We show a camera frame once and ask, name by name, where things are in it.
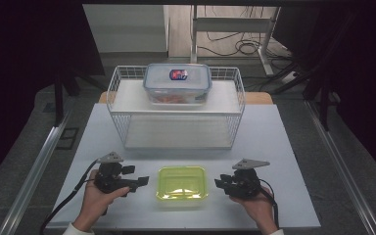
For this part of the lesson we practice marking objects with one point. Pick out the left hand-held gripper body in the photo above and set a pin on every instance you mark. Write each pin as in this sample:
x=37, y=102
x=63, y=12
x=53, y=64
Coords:
x=109, y=178

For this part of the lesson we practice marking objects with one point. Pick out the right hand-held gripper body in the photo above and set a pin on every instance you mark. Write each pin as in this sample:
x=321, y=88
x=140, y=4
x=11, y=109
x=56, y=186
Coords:
x=246, y=184

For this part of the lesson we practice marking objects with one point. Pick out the yellow-green plastic container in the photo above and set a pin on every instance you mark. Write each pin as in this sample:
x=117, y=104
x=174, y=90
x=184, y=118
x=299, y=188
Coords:
x=182, y=182

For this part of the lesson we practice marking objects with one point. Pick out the clear lidded food container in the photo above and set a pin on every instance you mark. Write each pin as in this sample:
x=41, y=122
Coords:
x=176, y=84

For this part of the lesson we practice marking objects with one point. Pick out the person's right hand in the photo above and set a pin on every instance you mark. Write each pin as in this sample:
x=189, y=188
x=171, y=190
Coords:
x=261, y=209

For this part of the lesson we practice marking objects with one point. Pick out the person's left hand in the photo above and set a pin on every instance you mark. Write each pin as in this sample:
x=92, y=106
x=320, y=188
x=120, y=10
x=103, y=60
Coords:
x=94, y=205

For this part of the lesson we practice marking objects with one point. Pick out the black floor plate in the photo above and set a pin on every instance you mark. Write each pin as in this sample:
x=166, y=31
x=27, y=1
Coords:
x=68, y=138

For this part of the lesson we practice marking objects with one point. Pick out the wooden table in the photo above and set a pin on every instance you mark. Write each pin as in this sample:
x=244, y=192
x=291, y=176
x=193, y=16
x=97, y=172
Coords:
x=258, y=98

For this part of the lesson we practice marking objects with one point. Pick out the black metal stand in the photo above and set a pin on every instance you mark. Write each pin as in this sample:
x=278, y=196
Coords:
x=323, y=98
x=58, y=98

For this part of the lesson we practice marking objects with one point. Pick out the white power strip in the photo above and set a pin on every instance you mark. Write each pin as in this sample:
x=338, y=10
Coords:
x=290, y=77

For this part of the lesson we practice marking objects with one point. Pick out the white panel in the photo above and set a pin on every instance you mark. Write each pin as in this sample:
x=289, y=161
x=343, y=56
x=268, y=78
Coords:
x=125, y=27

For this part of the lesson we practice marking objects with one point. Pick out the aluminium rail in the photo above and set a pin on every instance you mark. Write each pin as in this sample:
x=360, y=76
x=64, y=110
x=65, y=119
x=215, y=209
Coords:
x=32, y=176
x=339, y=169

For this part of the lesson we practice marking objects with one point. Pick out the white desk frame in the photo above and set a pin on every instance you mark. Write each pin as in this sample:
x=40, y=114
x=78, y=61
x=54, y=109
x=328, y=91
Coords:
x=231, y=24

